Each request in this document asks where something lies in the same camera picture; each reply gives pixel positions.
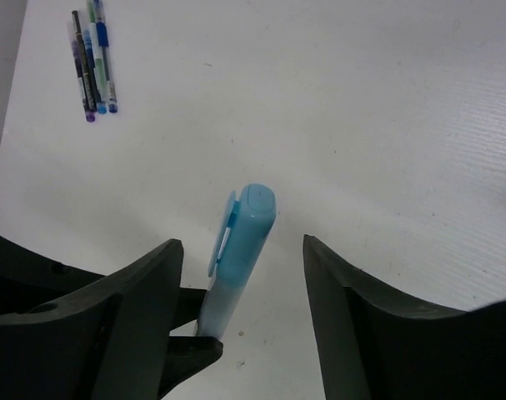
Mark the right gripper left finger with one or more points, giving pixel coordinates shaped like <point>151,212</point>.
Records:
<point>107,340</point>

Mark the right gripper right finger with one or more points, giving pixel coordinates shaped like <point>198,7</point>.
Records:
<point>377,342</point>

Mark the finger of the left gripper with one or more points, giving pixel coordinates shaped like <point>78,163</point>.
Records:
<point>187,355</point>

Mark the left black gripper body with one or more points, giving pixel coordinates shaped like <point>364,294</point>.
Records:
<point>28,279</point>

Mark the blue cap highlighter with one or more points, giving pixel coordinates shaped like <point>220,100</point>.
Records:
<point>247,221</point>

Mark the purple gel pen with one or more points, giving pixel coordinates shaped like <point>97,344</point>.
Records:
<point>78,62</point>

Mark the light blue gel pen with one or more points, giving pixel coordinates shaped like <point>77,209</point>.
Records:
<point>88,44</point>

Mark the black pen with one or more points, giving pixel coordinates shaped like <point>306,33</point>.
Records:
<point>87,67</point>

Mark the green pen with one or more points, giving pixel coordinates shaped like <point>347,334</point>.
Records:
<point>97,51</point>

